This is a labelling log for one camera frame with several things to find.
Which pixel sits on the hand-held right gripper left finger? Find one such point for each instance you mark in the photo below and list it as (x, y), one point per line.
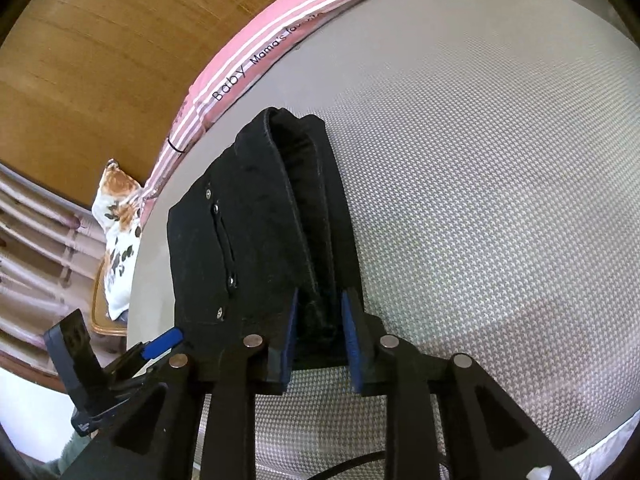
(290, 340)

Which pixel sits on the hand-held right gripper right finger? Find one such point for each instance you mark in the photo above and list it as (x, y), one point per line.
(350, 340)

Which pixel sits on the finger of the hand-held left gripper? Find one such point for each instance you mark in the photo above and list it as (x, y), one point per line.
(160, 342)

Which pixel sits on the black pants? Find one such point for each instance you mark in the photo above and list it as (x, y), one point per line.
(260, 240)

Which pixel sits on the person's green-sleeved left forearm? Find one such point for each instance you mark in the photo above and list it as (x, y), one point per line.
(65, 460)

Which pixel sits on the wicker chair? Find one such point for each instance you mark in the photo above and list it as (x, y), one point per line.
(102, 322)

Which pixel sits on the beige pleated curtain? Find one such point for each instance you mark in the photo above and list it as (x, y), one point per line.
(40, 260)

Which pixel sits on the floral pillow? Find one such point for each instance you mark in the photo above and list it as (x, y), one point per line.
(117, 240)

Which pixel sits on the grey woven bed mat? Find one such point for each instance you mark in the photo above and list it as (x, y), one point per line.
(475, 185)

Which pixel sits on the pink striped bed sheet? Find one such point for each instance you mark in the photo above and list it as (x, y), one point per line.
(240, 70)

